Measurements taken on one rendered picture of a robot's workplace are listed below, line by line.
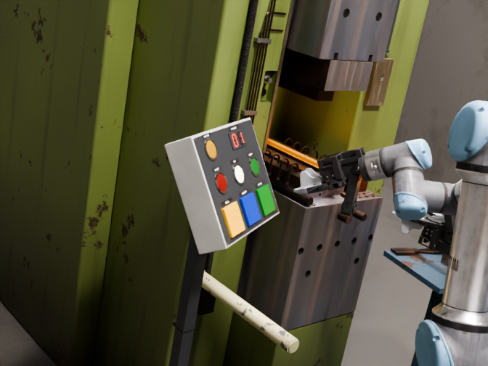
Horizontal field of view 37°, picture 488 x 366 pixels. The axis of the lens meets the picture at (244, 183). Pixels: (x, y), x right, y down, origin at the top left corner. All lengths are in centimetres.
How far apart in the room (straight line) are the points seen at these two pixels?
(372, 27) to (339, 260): 77
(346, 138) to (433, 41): 407
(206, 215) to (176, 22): 74
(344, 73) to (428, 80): 438
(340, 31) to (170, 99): 56
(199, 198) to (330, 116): 105
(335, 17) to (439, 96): 433
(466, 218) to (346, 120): 128
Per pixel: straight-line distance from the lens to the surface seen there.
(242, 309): 216
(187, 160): 171
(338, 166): 181
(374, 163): 179
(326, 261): 242
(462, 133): 139
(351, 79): 229
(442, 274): 267
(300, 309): 243
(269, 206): 195
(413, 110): 673
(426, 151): 177
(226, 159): 181
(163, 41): 229
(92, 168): 250
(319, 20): 217
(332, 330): 263
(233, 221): 176
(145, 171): 239
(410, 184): 172
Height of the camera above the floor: 165
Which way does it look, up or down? 18 degrees down
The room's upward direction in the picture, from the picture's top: 10 degrees clockwise
